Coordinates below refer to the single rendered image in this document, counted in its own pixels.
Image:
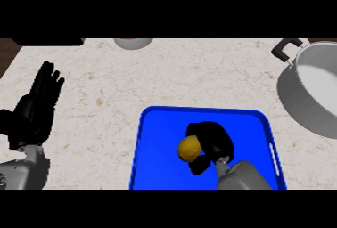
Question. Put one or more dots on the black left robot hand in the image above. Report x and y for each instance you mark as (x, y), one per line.
(37, 98)

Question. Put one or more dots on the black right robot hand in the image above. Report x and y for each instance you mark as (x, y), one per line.
(214, 136)

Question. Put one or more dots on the yellow lemon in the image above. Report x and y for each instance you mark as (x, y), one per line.
(189, 148)

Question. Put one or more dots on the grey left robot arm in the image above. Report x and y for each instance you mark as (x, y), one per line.
(25, 172)

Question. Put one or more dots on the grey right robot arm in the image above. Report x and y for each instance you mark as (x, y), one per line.
(241, 176)

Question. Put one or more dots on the blue tray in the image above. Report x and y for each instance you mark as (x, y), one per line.
(161, 148)

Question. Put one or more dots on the grey metal pot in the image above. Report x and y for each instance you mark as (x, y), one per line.
(310, 89)

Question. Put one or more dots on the black appliance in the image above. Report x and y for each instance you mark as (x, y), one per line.
(47, 41)

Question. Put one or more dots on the white bowl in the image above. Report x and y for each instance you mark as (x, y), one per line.
(131, 43)

